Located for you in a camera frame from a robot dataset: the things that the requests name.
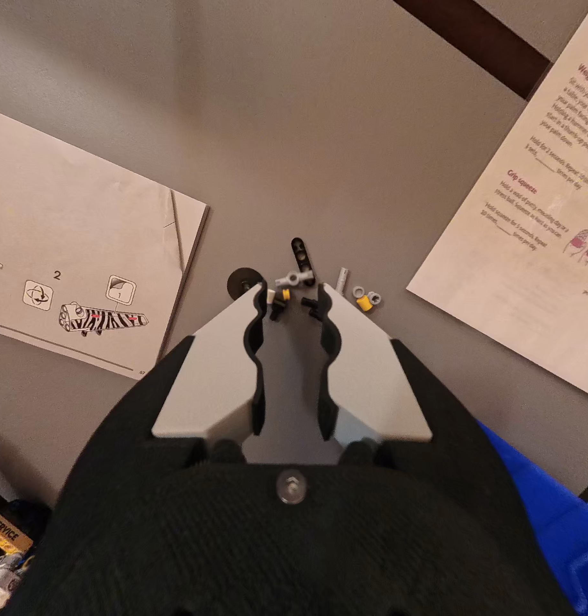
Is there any blue plastic bin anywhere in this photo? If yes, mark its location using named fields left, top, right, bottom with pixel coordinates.
left=476, top=418, right=588, bottom=616

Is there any printed paper sheet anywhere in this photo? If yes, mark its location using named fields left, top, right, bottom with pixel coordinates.
left=406, top=0, right=588, bottom=404

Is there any partly built lego model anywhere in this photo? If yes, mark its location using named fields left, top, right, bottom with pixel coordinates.
left=0, top=502, right=35, bottom=616

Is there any lego instruction booklet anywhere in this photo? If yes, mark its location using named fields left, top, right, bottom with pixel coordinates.
left=0, top=107, right=211, bottom=382

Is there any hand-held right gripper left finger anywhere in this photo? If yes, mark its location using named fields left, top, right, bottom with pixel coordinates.
left=151, top=283, right=269, bottom=453

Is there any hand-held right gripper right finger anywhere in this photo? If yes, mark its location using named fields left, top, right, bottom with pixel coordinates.
left=317, top=283, right=434, bottom=448

